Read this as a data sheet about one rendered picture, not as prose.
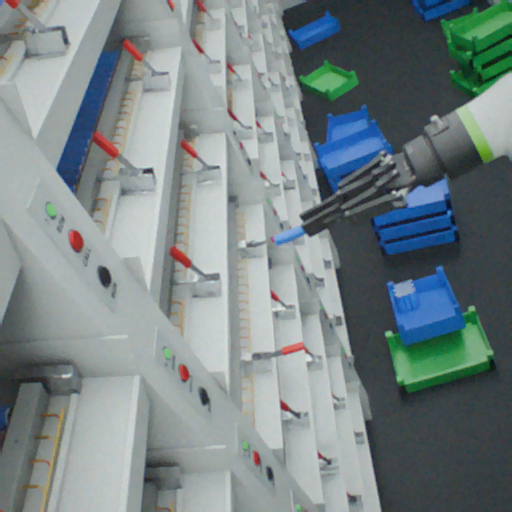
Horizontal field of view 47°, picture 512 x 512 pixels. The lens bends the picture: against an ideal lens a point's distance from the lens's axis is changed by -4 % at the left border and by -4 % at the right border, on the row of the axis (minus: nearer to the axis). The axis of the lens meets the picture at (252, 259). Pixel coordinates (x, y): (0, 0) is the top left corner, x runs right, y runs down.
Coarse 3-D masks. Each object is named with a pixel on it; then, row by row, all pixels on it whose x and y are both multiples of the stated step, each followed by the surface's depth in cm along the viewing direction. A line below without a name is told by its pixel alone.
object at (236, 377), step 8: (232, 208) 122; (232, 216) 120; (232, 224) 118; (232, 232) 116; (240, 232) 118; (232, 240) 115; (232, 248) 113; (232, 256) 111; (232, 264) 110; (232, 272) 108; (232, 280) 107; (232, 288) 105; (232, 296) 104; (232, 304) 102; (248, 304) 104; (232, 312) 101; (248, 312) 103; (232, 320) 100; (248, 320) 101; (232, 328) 98; (240, 328) 100; (248, 328) 100; (232, 336) 97; (232, 344) 96; (232, 352) 95; (240, 352) 96; (232, 360) 93; (232, 368) 92; (240, 368) 92; (232, 376) 91; (240, 376) 91; (232, 384) 90; (240, 384) 91; (232, 392) 89; (240, 392) 89; (232, 400) 88; (240, 400) 88; (240, 408) 87
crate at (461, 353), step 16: (464, 320) 194; (400, 336) 198; (448, 336) 195; (464, 336) 192; (480, 336) 190; (400, 352) 198; (416, 352) 195; (432, 352) 193; (448, 352) 190; (464, 352) 188; (480, 352) 186; (400, 368) 194; (416, 368) 191; (432, 368) 189; (448, 368) 186; (464, 368) 179; (480, 368) 180; (496, 368) 180; (400, 384) 183; (416, 384) 184; (432, 384) 184
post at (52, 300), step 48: (0, 144) 42; (0, 192) 40; (48, 240) 44; (96, 240) 51; (48, 288) 44; (0, 336) 47; (48, 336) 48; (96, 336) 48; (144, 336) 54; (144, 384) 52; (192, 432) 58; (240, 480) 65; (288, 480) 82
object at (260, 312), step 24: (240, 192) 125; (240, 216) 124; (240, 240) 118; (264, 264) 113; (264, 288) 108; (264, 312) 104; (264, 336) 100; (264, 384) 93; (264, 408) 89; (264, 432) 86
